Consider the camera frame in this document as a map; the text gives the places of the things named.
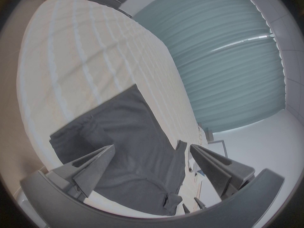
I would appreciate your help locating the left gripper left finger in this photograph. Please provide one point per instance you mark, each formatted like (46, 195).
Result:
(92, 177)

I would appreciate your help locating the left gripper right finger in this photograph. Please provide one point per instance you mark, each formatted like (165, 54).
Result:
(213, 172)

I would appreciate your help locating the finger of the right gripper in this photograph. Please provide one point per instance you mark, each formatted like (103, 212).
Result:
(186, 209)
(200, 203)

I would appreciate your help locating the black T-shirt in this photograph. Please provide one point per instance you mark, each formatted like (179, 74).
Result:
(133, 139)

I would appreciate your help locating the bed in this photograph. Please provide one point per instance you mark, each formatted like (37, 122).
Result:
(83, 56)

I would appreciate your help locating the grey wooden bedside table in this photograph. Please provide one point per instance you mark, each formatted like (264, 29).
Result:
(209, 134)

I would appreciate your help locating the blue-green curtain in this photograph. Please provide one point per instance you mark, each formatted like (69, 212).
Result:
(225, 68)

